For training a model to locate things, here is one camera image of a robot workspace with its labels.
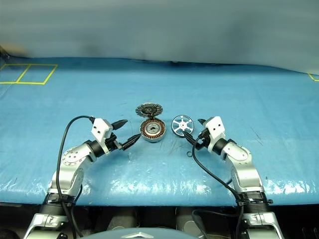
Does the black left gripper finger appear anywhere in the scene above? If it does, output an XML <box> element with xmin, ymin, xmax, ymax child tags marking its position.
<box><xmin>112</xmin><ymin>119</ymin><xmax>129</xmax><ymax>130</ymax></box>
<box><xmin>122</xmin><ymin>133</ymin><xmax>142</xmax><ymax>150</ymax></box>

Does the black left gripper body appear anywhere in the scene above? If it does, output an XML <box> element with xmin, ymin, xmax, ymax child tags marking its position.
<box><xmin>106</xmin><ymin>125</ymin><xmax>125</xmax><ymax>153</ymax></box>

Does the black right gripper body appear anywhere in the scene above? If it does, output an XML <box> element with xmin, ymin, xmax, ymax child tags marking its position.
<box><xmin>195</xmin><ymin>123</ymin><xmax>212</xmax><ymax>150</ymax></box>

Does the silver spoked rotor bell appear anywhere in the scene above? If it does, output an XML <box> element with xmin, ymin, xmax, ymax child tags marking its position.
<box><xmin>171</xmin><ymin>114</ymin><xmax>195</xmax><ymax>137</ymax></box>

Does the motor stator with copper windings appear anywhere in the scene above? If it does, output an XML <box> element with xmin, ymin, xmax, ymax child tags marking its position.
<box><xmin>139</xmin><ymin>119</ymin><xmax>166</xmax><ymax>144</ymax></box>

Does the round motor cover circuit board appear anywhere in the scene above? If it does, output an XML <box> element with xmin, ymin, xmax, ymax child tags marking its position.
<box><xmin>135</xmin><ymin>102</ymin><xmax>164</xmax><ymax>118</ymax></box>

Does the blue plastic table cover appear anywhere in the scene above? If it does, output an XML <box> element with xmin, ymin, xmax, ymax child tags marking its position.
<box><xmin>0</xmin><ymin>56</ymin><xmax>319</xmax><ymax>207</ymax></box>

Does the dark rounded grey shape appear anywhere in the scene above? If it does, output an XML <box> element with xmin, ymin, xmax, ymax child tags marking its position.
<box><xmin>109</xmin><ymin>208</ymin><xmax>138</xmax><ymax>231</ymax></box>
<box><xmin>175</xmin><ymin>207</ymin><xmax>203</xmax><ymax>238</ymax></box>

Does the grey robot torso top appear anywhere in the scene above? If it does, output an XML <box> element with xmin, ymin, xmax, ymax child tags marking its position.
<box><xmin>85</xmin><ymin>228</ymin><xmax>196</xmax><ymax>239</ymax></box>

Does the yellow tape double square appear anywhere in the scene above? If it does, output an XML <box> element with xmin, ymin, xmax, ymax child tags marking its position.
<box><xmin>0</xmin><ymin>63</ymin><xmax>59</xmax><ymax>86</ymax></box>

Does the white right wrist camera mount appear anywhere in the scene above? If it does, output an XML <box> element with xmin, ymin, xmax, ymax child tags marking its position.
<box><xmin>204</xmin><ymin>116</ymin><xmax>226</xmax><ymax>154</ymax></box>

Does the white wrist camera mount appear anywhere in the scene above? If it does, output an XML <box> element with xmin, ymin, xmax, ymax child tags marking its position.
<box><xmin>91</xmin><ymin>118</ymin><xmax>113</xmax><ymax>154</ymax></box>
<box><xmin>204</xmin><ymin>116</ymin><xmax>226</xmax><ymax>154</ymax></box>

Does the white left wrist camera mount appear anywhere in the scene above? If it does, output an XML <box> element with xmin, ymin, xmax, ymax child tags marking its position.
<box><xmin>91</xmin><ymin>118</ymin><xmax>113</xmax><ymax>154</ymax></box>

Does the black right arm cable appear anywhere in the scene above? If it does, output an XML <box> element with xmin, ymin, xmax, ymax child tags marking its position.
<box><xmin>190</xmin><ymin>135</ymin><xmax>245</xmax><ymax>239</ymax></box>

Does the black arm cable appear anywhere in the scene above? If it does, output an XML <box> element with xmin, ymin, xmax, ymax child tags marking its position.
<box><xmin>190</xmin><ymin>135</ymin><xmax>245</xmax><ymax>239</ymax></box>
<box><xmin>56</xmin><ymin>115</ymin><xmax>97</xmax><ymax>238</ymax></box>

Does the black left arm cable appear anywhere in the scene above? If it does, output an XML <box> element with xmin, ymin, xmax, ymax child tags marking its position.
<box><xmin>56</xmin><ymin>115</ymin><xmax>97</xmax><ymax>238</ymax></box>

